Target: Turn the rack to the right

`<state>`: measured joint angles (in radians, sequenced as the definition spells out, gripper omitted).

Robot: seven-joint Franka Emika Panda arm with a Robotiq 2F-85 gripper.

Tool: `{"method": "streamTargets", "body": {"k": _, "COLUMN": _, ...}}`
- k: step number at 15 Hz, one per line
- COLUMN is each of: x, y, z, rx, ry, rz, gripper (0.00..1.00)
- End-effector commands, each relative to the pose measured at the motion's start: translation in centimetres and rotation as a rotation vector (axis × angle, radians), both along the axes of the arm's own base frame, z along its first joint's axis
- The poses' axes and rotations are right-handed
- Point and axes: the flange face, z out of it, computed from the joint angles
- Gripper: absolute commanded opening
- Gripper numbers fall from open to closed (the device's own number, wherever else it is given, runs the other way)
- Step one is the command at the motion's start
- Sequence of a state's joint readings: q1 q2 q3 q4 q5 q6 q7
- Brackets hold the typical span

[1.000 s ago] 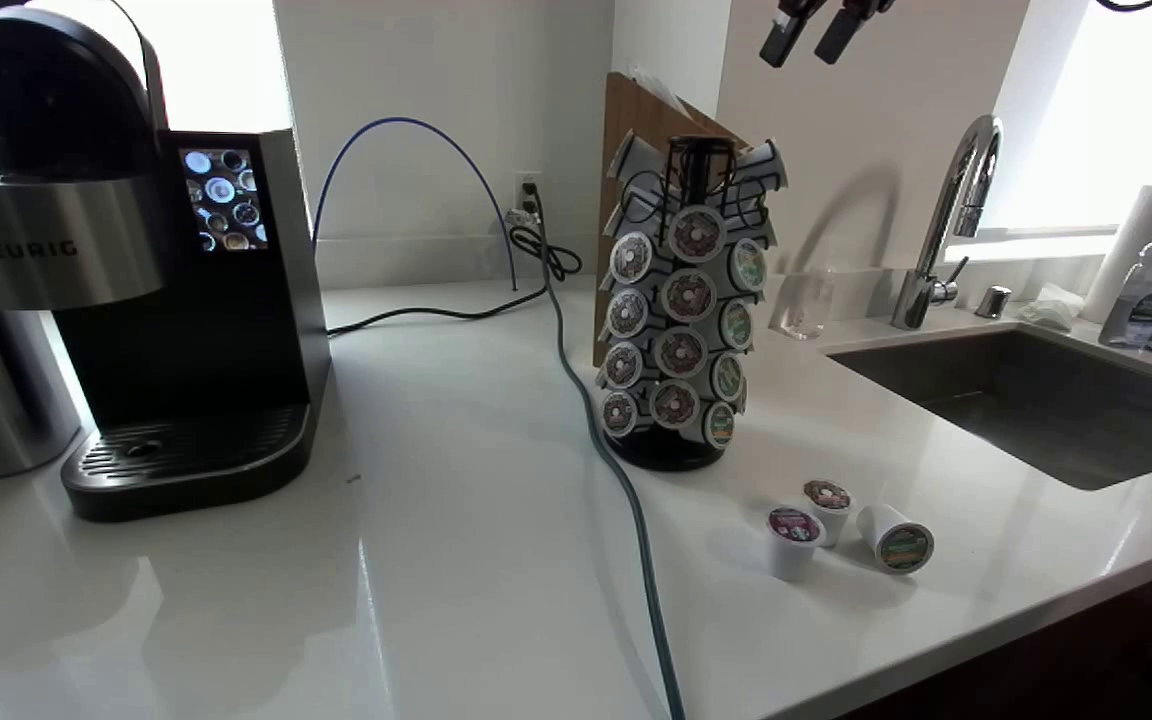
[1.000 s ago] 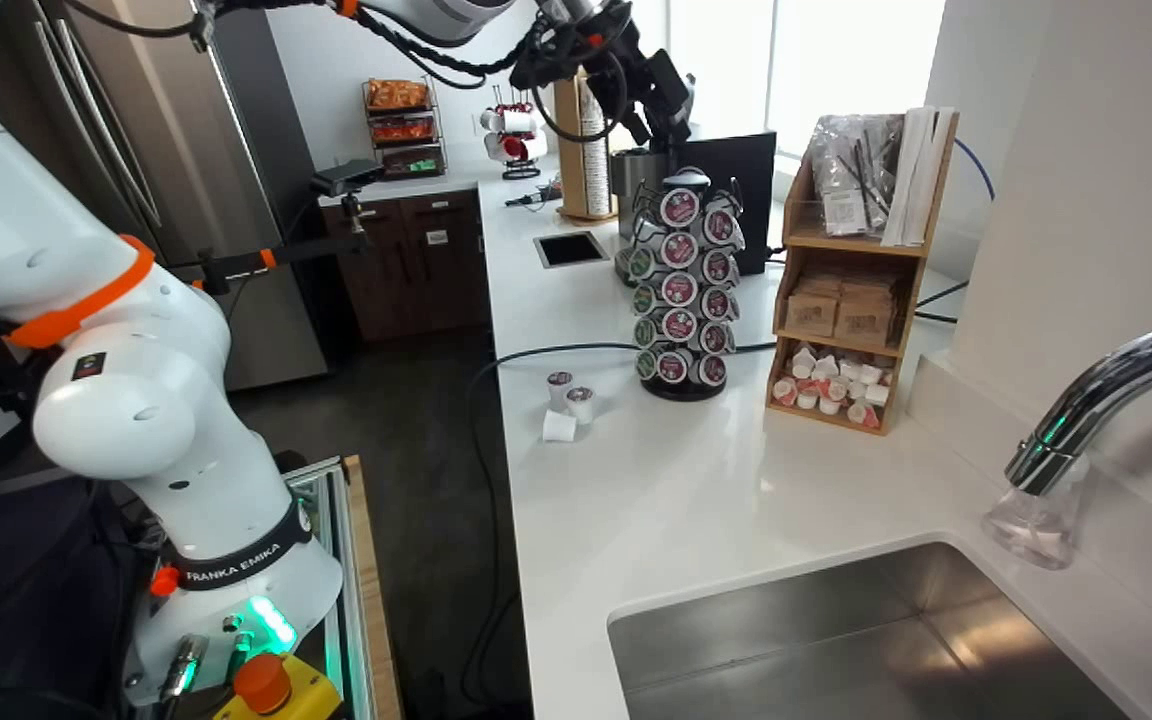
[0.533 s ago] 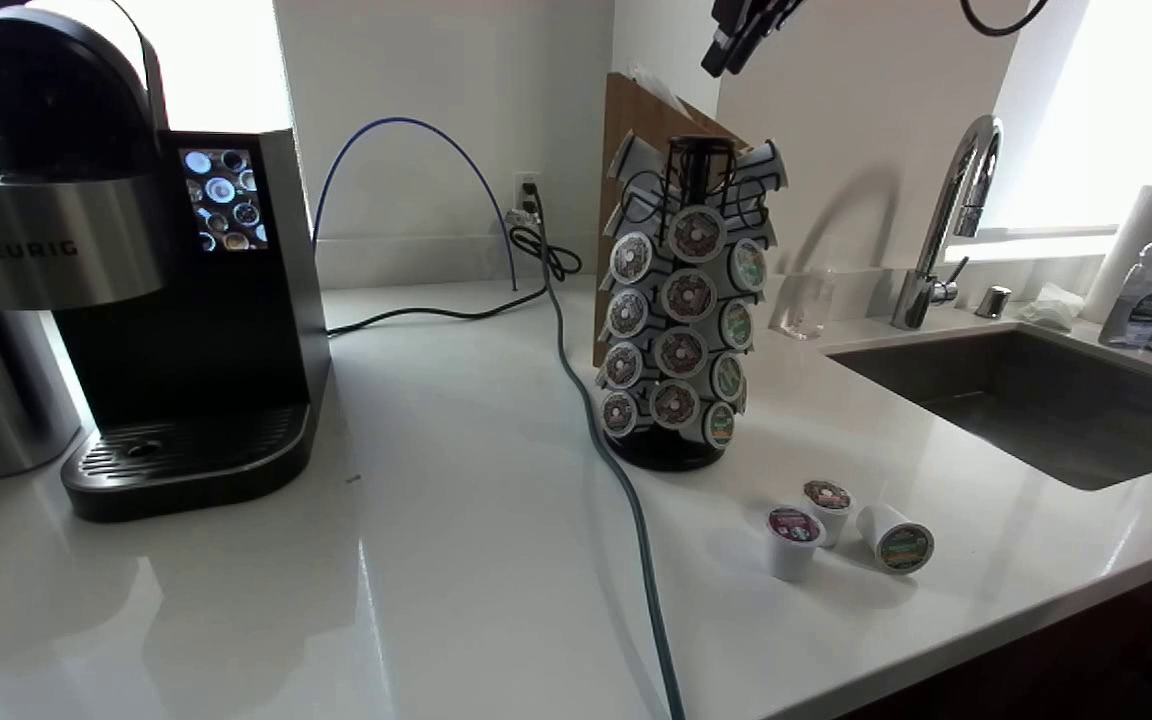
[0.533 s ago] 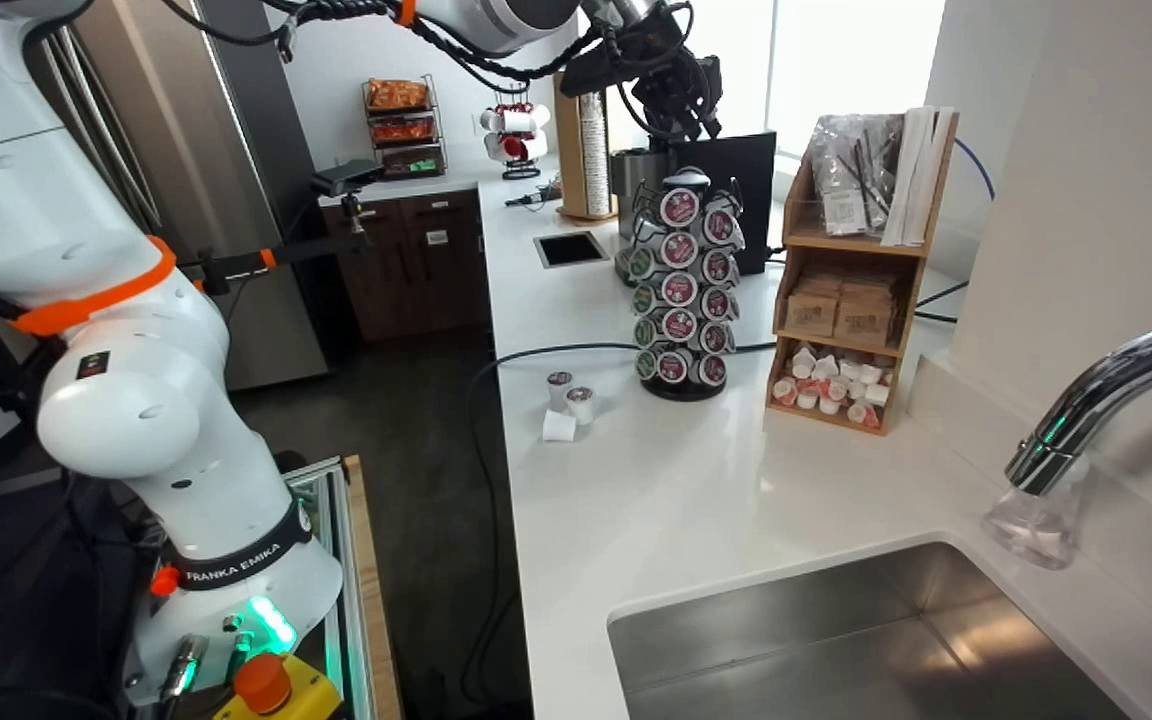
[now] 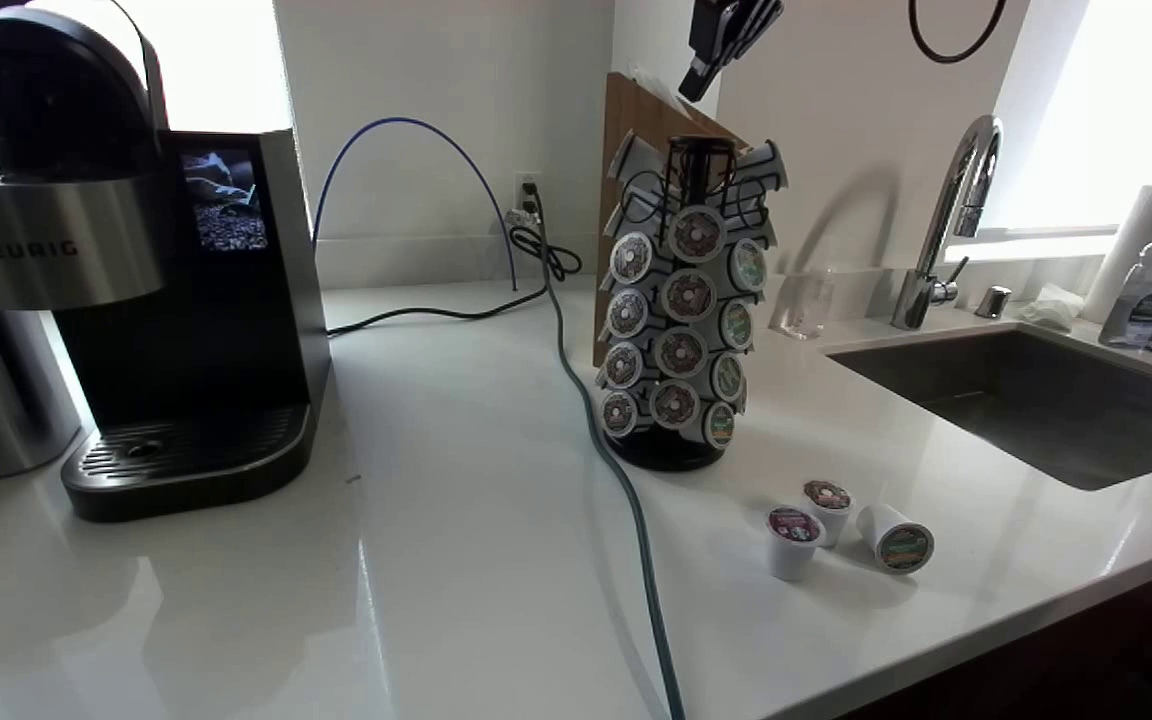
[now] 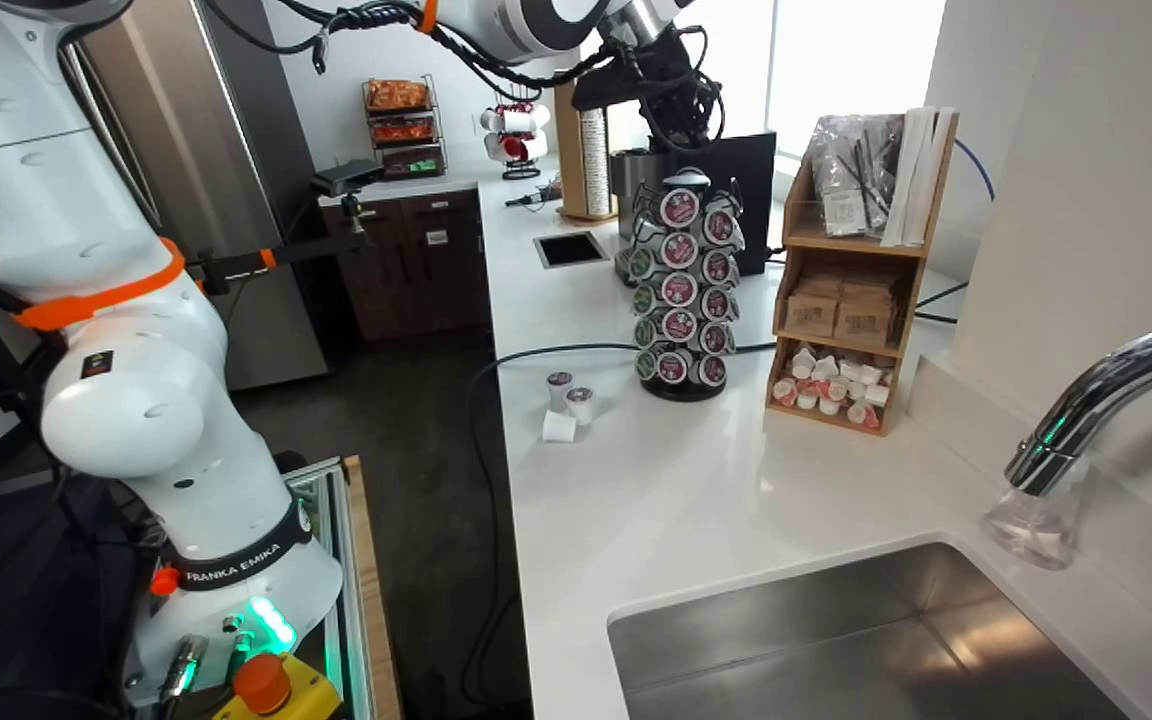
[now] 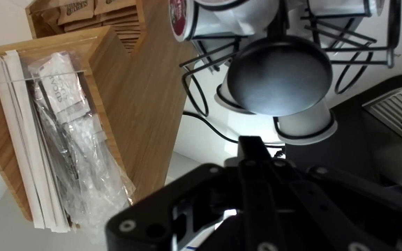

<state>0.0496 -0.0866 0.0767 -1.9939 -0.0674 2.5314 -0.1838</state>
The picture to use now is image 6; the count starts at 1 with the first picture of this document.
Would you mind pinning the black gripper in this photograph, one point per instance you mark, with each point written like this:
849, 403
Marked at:
658, 72

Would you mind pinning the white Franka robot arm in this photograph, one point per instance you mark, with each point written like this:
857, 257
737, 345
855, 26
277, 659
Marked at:
138, 403

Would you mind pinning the red lid coffee pod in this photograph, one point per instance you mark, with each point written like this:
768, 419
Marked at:
718, 338
708, 371
722, 224
679, 249
675, 364
722, 265
679, 206
679, 288
679, 324
718, 305

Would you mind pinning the black coffee machine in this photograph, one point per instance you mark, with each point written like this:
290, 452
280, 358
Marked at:
748, 185

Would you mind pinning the white paper cup stack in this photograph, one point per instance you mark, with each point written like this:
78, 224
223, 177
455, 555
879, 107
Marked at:
595, 155

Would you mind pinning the green rim coffee pod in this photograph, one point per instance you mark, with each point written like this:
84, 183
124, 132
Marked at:
636, 263
643, 224
646, 300
646, 335

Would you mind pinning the red white small appliance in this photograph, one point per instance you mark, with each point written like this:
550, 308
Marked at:
517, 132

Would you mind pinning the clear bag of stirrers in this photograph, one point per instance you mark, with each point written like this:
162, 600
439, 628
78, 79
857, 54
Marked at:
857, 174

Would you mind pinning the brown sugar packet stack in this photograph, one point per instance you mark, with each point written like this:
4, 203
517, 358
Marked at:
815, 313
866, 317

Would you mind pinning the wooden condiment organizer shelf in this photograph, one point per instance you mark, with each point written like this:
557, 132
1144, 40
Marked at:
926, 265

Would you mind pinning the snack display shelf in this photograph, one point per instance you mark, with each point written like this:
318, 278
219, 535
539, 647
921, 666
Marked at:
403, 130

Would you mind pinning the creamer cups pile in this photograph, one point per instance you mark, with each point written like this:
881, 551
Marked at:
829, 386

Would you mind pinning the dark wooden cabinet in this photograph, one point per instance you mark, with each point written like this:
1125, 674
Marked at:
403, 283

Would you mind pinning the small white creamer cup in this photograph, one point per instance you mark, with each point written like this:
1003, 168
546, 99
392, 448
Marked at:
557, 424

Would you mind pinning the stainless steel refrigerator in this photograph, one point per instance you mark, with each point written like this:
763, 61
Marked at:
203, 162

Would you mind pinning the chrome kitchen faucet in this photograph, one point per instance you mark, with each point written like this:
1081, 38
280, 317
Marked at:
1108, 375

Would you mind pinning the clear plastic faucet cover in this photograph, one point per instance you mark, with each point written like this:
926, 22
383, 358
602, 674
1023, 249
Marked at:
1039, 526

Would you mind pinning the stainless steel sink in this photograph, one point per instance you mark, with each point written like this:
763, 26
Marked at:
842, 643

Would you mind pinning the wooden board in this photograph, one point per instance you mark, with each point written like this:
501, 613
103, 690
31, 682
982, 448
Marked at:
370, 600

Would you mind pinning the yellow red emergency stop button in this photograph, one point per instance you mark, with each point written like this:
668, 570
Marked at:
260, 682

